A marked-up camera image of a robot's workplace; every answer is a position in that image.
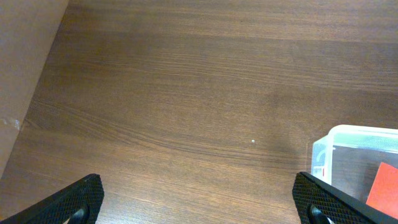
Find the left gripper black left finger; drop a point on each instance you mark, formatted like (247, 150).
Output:
(80, 202)

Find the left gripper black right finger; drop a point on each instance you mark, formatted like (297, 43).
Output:
(318, 202)

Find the clear plastic container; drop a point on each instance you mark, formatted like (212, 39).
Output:
(348, 157)

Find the orange scraper with wooden handle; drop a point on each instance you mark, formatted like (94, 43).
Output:
(383, 193)

